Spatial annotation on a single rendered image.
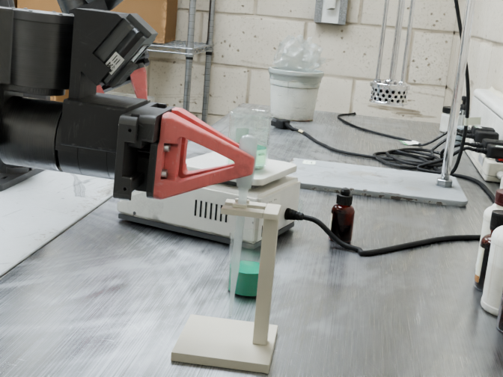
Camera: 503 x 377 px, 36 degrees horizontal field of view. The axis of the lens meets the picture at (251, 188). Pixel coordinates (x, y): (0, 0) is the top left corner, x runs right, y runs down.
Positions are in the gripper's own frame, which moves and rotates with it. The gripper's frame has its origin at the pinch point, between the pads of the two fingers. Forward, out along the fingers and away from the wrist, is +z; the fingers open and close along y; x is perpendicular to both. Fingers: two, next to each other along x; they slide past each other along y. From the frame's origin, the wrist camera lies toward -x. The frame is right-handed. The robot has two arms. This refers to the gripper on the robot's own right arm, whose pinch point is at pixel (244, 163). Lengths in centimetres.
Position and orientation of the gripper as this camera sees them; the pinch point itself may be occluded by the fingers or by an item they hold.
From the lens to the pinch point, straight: 61.8
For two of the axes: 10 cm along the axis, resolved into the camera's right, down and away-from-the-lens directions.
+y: 1.2, -2.1, 9.7
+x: -1.2, 9.7, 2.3
